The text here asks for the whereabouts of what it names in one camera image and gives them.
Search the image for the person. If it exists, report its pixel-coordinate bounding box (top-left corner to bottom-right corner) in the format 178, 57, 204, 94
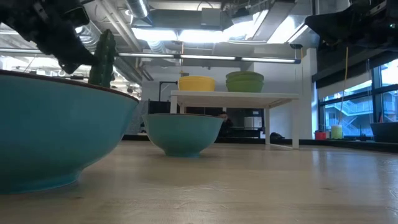
217, 111, 234, 138

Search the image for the white box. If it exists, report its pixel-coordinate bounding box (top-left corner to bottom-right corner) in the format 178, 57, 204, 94
244, 116, 262, 128

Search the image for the white perforated metal rack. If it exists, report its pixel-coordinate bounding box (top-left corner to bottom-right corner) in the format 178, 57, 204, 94
170, 90, 300, 150

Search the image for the black aluminium frame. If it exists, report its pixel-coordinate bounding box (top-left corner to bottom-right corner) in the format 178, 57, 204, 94
121, 133, 398, 153

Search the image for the yellow-green cup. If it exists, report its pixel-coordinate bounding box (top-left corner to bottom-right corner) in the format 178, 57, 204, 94
330, 124, 343, 140

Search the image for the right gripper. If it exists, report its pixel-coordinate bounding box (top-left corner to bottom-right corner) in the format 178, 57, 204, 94
304, 0, 398, 50

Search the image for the teal floral ceramic bowl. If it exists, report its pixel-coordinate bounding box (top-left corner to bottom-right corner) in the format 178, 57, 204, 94
0, 69, 140, 195
142, 113, 224, 158

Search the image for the green cactus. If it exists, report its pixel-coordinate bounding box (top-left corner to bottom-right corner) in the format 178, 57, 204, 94
88, 29, 117, 88

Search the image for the yellow plastic bowl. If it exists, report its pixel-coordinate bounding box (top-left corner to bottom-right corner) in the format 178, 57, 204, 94
177, 75, 216, 92

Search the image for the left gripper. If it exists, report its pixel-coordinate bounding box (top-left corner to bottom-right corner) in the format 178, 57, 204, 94
0, 0, 101, 75

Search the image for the black bin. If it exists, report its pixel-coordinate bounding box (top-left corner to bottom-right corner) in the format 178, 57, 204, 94
369, 121, 398, 143

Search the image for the long ceiling light fixture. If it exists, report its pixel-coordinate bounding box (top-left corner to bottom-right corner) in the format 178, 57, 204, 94
117, 52, 302, 65

